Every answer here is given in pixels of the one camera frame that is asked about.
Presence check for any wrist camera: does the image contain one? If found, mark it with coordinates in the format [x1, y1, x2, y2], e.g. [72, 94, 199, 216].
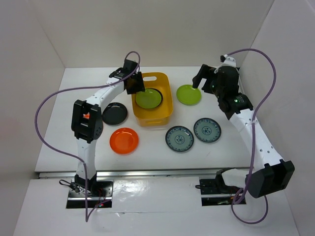
[219, 54, 236, 67]
[122, 59, 138, 74]

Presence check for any blue patterned plate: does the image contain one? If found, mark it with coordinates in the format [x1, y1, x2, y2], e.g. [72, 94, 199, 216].
[165, 125, 194, 153]
[193, 118, 221, 143]

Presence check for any aluminium rail front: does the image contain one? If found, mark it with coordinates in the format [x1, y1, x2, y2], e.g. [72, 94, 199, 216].
[38, 168, 223, 179]

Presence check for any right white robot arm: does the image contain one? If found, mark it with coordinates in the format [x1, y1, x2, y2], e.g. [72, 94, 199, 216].
[192, 64, 295, 198]

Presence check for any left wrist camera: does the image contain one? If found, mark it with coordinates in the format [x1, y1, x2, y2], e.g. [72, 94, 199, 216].
[122, 59, 138, 74]

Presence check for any black plate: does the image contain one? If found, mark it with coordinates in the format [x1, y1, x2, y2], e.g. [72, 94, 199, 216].
[147, 88, 163, 108]
[102, 102, 128, 126]

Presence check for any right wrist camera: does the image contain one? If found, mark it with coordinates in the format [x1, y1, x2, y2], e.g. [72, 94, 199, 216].
[219, 54, 236, 67]

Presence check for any yellow plastic bin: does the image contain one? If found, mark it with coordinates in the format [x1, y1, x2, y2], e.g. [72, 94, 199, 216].
[131, 72, 173, 127]

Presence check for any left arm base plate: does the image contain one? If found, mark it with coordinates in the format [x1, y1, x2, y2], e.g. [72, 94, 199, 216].
[59, 179, 114, 209]

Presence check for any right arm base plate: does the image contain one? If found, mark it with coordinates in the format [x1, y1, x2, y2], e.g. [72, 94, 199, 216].
[195, 168, 240, 207]

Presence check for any green plate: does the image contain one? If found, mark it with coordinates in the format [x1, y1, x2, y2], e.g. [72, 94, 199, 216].
[176, 85, 201, 106]
[135, 88, 162, 109]

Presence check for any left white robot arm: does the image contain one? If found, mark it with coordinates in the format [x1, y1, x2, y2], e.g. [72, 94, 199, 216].
[71, 68, 145, 196]

